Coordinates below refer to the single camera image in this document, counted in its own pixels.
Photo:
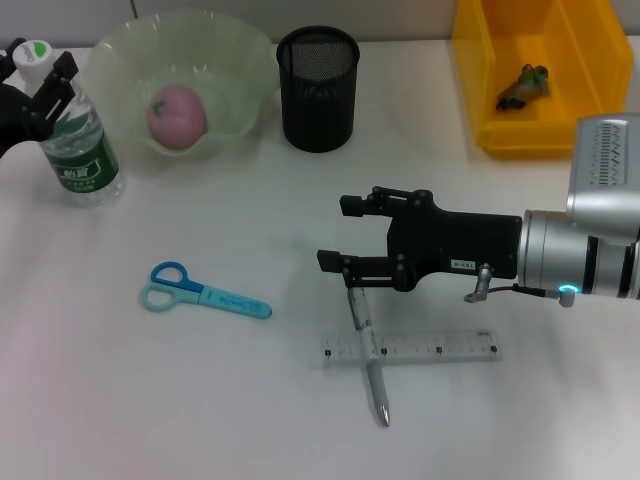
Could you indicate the clear bottle with green label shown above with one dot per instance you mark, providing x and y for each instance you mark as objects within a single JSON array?
[{"x": 85, "y": 165}]

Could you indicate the silver and white right robot arm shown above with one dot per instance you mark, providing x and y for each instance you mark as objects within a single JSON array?
[{"x": 555, "y": 255}]

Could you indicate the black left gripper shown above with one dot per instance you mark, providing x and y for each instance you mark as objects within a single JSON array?
[{"x": 12, "y": 120}]

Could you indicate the pink toy peach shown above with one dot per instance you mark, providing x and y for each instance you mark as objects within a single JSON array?
[{"x": 177, "y": 117}]

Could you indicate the blue and teal scissors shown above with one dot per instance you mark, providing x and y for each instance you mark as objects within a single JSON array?
[{"x": 215, "y": 300}]

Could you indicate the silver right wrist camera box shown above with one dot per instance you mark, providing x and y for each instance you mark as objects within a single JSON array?
[{"x": 605, "y": 165}]

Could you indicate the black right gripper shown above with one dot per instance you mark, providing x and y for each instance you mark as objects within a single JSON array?
[{"x": 460, "y": 245}]

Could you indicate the black mesh pen cup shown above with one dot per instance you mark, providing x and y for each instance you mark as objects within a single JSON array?
[{"x": 320, "y": 100}]

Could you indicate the translucent green fruit bowl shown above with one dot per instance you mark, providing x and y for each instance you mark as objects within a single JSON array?
[{"x": 120, "y": 60}]

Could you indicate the yellow plastic bin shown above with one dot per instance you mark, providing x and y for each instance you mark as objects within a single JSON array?
[{"x": 575, "y": 125}]

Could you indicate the silver ballpoint pen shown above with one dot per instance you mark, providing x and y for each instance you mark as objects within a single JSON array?
[{"x": 364, "y": 330}]

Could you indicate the clear plastic ruler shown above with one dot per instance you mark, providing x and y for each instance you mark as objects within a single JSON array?
[{"x": 425, "y": 347}]

